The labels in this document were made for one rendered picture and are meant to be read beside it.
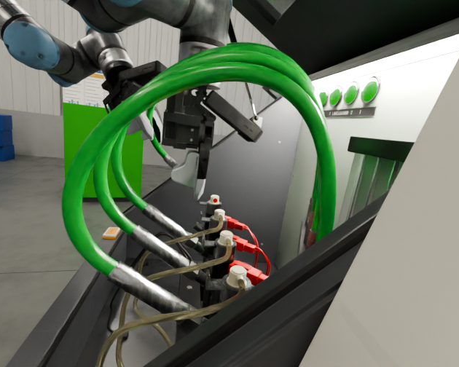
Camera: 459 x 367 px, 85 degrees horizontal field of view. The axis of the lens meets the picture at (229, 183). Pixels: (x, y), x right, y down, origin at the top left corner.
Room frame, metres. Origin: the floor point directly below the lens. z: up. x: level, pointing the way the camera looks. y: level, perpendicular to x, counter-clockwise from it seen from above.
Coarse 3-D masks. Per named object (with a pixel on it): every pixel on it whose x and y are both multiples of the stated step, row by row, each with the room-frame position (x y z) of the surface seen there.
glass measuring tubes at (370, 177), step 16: (352, 144) 0.47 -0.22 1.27; (368, 144) 0.43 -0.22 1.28; (384, 144) 0.40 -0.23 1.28; (400, 144) 0.37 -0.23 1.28; (368, 160) 0.43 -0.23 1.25; (384, 160) 0.40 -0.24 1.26; (400, 160) 0.36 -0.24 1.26; (352, 176) 0.46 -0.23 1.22; (368, 176) 0.43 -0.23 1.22; (384, 176) 0.39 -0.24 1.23; (352, 192) 0.46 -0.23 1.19; (368, 192) 0.42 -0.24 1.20; (384, 192) 0.39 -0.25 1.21; (352, 208) 0.46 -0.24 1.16
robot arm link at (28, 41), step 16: (0, 0) 0.51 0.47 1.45; (0, 16) 0.51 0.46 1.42; (16, 16) 0.52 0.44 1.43; (0, 32) 0.51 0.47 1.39; (16, 32) 0.49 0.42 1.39; (32, 32) 0.50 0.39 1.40; (48, 32) 0.55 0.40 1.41; (16, 48) 0.49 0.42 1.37; (32, 48) 0.50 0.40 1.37; (48, 48) 0.51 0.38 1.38; (64, 48) 0.57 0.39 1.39; (32, 64) 0.50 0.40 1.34; (48, 64) 0.53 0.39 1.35; (64, 64) 0.57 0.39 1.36
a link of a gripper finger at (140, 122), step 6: (144, 114) 0.55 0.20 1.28; (132, 120) 0.55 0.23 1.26; (138, 120) 0.53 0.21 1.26; (144, 120) 0.53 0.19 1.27; (132, 126) 0.55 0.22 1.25; (138, 126) 0.54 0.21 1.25; (144, 126) 0.53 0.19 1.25; (150, 126) 0.54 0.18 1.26; (132, 132) 0.54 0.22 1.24; (144, 132) 0.53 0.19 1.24; (150, 132) 0.53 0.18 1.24; (150, 138) 0.53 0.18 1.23
